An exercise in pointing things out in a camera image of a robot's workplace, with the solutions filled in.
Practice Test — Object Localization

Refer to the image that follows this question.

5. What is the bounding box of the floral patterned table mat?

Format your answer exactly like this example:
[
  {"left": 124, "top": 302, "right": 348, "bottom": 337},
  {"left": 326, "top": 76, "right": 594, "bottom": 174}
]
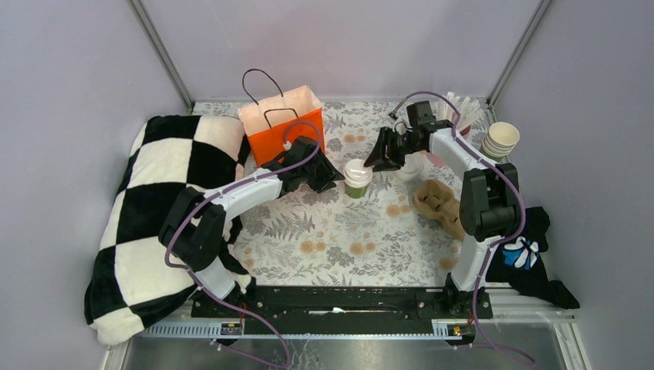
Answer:
[{"left": 191, "top": 101, "right": 512, "bottom": 288}]

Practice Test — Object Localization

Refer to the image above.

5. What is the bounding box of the black white checkered blanket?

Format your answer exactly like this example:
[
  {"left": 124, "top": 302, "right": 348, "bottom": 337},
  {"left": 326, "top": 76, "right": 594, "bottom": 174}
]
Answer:
[{"left": 84, "top": 115, "right": 250, "bottom": 345}]

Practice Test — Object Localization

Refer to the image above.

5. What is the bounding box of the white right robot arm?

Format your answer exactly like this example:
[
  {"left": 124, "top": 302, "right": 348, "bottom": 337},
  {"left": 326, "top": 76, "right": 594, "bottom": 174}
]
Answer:
[{"left": 365, "top": 101, "right": 526, "bottom": 318}]

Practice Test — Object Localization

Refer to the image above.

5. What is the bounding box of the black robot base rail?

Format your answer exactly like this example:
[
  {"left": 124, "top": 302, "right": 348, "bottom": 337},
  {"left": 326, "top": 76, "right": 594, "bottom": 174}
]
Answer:
[{"left": 190, "top": 284, "right": 494, "bottom": 337}]

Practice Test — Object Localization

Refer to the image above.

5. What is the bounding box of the stack of white plastic lids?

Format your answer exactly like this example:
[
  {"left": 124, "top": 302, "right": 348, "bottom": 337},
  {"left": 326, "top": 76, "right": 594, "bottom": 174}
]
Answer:
[{"left": 394, "top": 153, "right": 424, "bottom": 181}]

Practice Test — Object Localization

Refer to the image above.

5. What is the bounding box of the clear white plastic cup lid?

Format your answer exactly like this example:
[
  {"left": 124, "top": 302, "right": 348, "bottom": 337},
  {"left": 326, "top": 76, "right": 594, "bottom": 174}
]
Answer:
[{"left": 342, "top": 159, "right": 373, "bottom": 188}]

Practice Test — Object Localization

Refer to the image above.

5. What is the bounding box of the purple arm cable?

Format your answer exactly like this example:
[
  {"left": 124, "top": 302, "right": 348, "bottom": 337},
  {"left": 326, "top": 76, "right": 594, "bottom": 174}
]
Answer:
[
  {"left": 390, "top": 90, "right": 538, "bottom": 368},
  {"left": 163, "top": 120, "right": 324, "bottom": 370}
]

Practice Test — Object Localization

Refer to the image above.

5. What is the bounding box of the stack of green paper cups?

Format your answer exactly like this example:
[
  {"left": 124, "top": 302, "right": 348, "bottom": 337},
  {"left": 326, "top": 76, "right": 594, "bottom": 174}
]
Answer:
[{"left": 480, "top": 122, "right": 520, "bottom": 162}]

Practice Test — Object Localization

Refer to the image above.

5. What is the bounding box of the green paper coffee cup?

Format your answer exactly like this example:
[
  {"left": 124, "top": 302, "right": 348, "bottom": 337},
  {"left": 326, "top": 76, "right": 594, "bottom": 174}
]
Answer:
[{"left": 342, "top": 159, "right": 373, "bottom": 199}]

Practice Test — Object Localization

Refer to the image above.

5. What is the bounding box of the orange paper gift bag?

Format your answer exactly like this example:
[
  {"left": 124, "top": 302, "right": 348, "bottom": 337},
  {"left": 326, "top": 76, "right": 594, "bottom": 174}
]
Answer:
[{"left": 238, "top": 73, "right": 325, "bottom": 167}]

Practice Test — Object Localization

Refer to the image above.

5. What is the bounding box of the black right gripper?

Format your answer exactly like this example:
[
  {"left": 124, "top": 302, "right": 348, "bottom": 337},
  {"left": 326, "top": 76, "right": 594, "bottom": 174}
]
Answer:
[{"left": 362, "top": 126, "right": 423, "bottom": 173}]

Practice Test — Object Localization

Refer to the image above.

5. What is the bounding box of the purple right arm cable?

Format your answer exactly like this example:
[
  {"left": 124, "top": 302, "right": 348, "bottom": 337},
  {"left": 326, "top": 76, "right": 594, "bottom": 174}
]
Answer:
[{"left": 390, "top": 90, "right": 538, "bottom": 368}]

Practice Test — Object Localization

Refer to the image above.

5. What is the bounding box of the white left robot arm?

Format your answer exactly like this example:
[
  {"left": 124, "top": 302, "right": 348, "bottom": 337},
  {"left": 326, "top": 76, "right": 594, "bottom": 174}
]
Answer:
[{"left": 158, "top": 136, "right": 344, "bottom": 317}]

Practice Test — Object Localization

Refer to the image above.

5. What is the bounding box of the black t-shirt with logo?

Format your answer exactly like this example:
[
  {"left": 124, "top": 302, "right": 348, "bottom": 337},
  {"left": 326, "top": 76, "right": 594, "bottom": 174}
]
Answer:
[{"left": 486, "top": 207, "right": 580, "bottom": 309}]

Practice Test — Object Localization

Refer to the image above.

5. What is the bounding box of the bundle of white wrapped straws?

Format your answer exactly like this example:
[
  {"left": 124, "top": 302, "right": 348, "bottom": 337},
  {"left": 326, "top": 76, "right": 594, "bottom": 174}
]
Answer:
[{"left": 437, "top": 92, "right": 484, "bottom": 132}]

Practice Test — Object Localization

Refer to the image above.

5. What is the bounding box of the brown cardboard cup carrier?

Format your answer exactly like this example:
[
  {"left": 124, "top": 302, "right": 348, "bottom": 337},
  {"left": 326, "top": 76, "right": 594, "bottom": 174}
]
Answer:
[{"left": 412, "top": 180, "right": 466, "bottom": 242}]

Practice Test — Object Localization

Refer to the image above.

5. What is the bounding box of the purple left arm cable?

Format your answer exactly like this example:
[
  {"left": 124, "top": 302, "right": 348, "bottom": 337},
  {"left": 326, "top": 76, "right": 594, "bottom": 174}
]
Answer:
[{"left": 163, "top": 120, "right": 324, "bottom": 370}]

